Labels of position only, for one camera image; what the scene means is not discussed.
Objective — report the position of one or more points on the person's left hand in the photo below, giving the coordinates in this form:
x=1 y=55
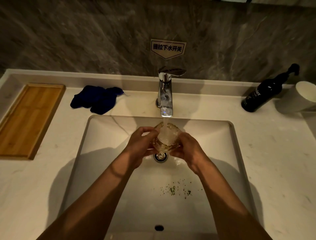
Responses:
x=138 y=147

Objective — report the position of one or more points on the person's right hand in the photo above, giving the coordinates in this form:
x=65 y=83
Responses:
x=190 y=150

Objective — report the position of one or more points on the person's right thumb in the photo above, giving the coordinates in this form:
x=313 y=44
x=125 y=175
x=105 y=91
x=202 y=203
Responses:
x=184 y=139

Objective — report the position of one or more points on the person's left thumb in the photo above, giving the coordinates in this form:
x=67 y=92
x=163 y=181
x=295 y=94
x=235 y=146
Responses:
x=148 y=131

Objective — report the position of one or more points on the clear faceted drinking glass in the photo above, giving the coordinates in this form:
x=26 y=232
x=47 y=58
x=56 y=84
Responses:
x=166 y=138

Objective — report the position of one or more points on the person's left forearm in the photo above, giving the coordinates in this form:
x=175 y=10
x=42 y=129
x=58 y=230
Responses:
x=91 y=200

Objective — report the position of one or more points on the person's right forearm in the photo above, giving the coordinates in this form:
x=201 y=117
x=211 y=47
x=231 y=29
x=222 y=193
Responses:
x=222 y=205

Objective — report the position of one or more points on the chrome sink drain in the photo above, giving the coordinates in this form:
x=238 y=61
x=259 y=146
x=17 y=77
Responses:
x=160 y=156

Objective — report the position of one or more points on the chrome sink faucet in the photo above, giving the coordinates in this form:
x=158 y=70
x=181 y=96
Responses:
x=167 y=91

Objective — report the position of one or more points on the white rectangular sink basin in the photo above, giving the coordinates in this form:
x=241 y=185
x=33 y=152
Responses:
x=158 y=178

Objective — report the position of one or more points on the green tea leaf scraps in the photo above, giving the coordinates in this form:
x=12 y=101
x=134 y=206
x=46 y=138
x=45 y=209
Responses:
x=177 y=190

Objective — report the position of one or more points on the dark blue cloth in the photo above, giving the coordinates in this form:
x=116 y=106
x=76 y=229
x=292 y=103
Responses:
x=97 y=99

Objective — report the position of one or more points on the black pump bottle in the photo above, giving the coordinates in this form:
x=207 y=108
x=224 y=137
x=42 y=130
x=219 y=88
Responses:
x=267 y=90

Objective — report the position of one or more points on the bamboo wooden tray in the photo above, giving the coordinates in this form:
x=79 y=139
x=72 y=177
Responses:
x=29 y=121

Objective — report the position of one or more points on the white paper cup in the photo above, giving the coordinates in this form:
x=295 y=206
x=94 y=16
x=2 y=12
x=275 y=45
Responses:
x=297 y=97

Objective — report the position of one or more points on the arrow-shaped wall sign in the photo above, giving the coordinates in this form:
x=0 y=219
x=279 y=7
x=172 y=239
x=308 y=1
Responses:
x=168 y=48

